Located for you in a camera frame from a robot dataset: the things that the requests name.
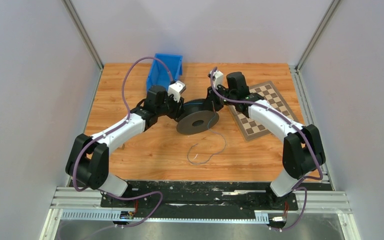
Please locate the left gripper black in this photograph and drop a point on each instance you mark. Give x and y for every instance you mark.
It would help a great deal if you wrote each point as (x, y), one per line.
(178, 107)

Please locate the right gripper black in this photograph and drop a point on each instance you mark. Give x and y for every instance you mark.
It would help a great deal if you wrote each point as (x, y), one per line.
(211, 97)

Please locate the dark grey cable spool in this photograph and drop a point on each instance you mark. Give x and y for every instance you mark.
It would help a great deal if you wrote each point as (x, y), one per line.
(196, 117)

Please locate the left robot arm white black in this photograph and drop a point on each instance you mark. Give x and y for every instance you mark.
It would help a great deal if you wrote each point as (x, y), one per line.
(88, 162)

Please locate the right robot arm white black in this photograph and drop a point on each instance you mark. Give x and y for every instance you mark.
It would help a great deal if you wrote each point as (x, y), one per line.
(303, 150)

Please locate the blue plastic bin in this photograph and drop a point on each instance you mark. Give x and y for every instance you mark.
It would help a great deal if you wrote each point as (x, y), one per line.
(158, 74)

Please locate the wooden chessboard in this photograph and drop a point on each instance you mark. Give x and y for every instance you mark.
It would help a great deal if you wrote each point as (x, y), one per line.
(251, 129)

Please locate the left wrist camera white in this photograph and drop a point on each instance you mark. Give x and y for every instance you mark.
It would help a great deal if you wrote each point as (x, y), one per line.
(176, 89)

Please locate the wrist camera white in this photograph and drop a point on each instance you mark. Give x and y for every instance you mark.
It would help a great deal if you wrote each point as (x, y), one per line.
(176, 89)
(217, 78)

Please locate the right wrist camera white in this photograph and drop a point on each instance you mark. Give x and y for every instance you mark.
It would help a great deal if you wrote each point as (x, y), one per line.
(217, 78)

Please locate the right aluminium frame post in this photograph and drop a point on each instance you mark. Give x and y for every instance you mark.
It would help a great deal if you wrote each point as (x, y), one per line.
(332, 8)

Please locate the aluminium frame post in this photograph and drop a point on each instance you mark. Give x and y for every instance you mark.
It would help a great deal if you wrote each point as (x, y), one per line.
(71, 9)
(332, 8)

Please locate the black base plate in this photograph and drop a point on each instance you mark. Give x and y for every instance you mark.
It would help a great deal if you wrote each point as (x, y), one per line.
(201, 199)

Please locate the left aluminium frame post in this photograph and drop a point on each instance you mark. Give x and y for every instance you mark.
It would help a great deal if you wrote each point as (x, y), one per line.
(71, 9)

